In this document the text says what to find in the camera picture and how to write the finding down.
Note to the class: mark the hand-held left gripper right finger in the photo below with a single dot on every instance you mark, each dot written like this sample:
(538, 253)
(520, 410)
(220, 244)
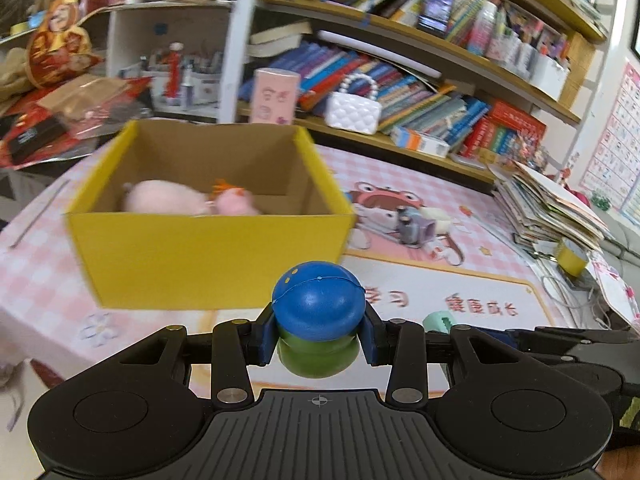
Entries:
(372, 342)

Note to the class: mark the small pink plush chick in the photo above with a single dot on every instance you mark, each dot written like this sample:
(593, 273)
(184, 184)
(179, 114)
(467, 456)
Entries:
(235, 205)

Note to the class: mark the purple toy box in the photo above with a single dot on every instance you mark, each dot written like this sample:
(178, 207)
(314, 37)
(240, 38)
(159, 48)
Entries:
(417, 230)

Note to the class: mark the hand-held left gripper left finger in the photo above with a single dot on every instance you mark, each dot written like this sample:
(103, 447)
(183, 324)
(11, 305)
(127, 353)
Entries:
(262, 342)

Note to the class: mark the grey sofa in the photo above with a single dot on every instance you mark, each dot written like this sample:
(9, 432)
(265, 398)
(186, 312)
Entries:
(622, 240)

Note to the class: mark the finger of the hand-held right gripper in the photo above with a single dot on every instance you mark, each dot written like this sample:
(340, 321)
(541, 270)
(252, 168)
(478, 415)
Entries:
(575, 340)

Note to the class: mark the row of colourful books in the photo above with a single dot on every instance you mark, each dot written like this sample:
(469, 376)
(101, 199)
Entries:
(415, 105)

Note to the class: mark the orange white carton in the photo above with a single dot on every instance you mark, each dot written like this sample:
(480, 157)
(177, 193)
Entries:
(420, 141)

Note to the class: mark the yellow tape roll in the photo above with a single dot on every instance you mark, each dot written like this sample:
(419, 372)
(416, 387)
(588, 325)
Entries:
(570, 260)

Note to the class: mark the thick red book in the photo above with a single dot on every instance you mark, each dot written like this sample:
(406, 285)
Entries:
(515, 117)

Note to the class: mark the red packaging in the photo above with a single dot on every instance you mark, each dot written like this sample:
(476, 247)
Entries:
(85, 110)

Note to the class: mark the pink cartoon cylinder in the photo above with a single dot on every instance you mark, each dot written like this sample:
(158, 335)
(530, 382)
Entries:
(275, 95)

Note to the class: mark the mint green small gadget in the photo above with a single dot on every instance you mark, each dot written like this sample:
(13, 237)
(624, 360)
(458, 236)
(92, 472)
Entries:
(436, 321)

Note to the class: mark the red boxed book set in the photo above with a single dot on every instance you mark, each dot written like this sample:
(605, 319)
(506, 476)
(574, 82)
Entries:
(485, 140)

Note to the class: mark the large pink plush pig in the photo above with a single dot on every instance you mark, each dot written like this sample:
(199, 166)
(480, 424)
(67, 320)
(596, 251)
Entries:
(160, 197)

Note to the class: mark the cream rounded case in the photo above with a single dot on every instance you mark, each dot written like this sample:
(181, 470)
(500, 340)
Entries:
(440, 220)

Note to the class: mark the white storage box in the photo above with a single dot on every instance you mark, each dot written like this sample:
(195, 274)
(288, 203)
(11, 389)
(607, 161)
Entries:
(547, 72)

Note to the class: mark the thick old books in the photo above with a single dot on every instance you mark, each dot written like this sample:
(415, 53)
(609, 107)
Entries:
(280, 40)

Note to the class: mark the sparkly hair ornaments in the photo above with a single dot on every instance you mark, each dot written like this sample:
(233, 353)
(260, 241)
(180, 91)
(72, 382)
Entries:
(532, 152)

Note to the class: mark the pink cloth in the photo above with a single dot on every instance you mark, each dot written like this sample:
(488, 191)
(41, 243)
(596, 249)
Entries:
(585, 196)

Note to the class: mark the blue green mushroom toy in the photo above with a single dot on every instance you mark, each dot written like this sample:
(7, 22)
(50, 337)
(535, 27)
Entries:
(317, 305)

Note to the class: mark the wooden bookshelf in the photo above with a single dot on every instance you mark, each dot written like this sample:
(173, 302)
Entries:
(312, 124)

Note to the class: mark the pen holder with pens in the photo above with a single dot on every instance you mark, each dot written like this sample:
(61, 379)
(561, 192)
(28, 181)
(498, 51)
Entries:
(185, 80)

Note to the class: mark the white shelf unit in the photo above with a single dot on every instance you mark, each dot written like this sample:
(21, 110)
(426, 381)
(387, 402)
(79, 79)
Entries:
(120, 40)

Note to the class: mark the pink alphabet wall poster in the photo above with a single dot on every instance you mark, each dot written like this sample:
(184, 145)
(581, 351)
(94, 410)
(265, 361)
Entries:
(615, 150)

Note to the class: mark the yellow cardboard box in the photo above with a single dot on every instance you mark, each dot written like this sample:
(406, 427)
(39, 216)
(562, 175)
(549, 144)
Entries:
(200, 255)

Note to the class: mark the stack of books and papers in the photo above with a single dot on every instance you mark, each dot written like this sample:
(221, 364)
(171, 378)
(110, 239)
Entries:
(545, 210)

